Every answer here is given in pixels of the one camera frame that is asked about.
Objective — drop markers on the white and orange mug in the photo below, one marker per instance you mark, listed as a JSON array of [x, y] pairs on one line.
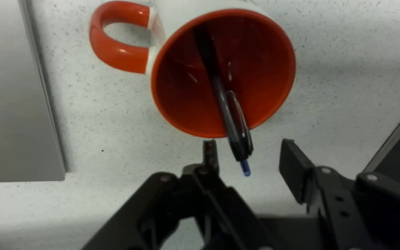
[[182, 45]]

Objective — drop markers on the grey closed laptop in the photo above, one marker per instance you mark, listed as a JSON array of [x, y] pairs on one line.
[[29, 145]]

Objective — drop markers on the black pen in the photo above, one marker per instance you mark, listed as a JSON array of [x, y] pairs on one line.
[[234, 120]]

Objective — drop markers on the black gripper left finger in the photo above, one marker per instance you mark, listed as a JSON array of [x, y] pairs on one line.
[[153, 213]]

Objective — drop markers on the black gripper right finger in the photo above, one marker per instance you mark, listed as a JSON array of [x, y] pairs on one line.
[[341, 213]]

